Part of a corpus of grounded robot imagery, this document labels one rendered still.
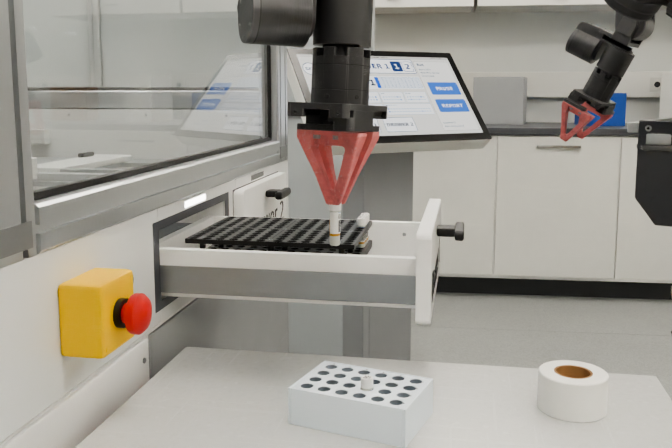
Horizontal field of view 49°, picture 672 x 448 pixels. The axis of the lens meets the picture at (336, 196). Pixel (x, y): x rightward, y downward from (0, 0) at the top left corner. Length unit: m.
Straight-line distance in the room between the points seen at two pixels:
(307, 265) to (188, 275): 0.15
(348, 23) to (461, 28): 3.94
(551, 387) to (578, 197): 3.26
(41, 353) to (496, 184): 3.41
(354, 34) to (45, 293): 0.37
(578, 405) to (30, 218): 0.55
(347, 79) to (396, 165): 1.32
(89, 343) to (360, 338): 1.40
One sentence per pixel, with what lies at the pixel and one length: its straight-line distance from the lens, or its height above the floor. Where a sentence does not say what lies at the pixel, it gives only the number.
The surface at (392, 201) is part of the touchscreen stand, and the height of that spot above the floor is 0.79.
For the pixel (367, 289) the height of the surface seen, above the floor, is 0.85.
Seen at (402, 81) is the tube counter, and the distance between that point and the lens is 2.04.
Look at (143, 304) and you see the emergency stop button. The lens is 0.75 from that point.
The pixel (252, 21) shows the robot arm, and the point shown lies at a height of 1.15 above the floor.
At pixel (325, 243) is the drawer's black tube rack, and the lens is 0.94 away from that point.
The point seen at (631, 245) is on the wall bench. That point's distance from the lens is 4.14.
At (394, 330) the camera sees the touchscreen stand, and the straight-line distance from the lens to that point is 2.12.
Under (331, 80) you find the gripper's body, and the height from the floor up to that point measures 1.10.
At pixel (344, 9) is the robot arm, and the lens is 0.72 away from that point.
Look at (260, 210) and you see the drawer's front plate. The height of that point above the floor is 0.88.
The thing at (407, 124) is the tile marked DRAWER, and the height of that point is 1.00.
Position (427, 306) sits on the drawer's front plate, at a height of 0.84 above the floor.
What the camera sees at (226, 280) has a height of 0.86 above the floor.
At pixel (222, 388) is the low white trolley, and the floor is 0.76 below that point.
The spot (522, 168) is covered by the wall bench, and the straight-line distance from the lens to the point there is 3.97.
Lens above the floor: 1.09
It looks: 8 degrees down
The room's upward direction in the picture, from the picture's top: straight up
